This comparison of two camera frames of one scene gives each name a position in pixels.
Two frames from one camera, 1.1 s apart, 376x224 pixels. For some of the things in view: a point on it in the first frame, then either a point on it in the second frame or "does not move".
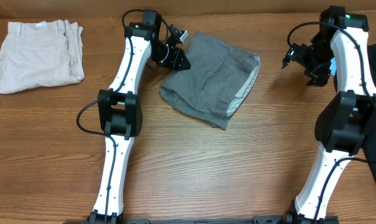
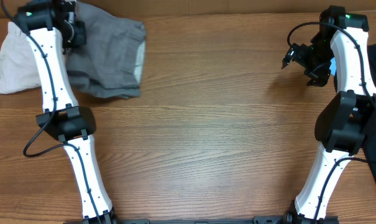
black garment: [375, 149] does not move
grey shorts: [216, 84] -> [110, 63]
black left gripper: [178, 55] -> [82, 40]
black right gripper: [322, 73] does not move
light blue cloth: [333, 66] does not move
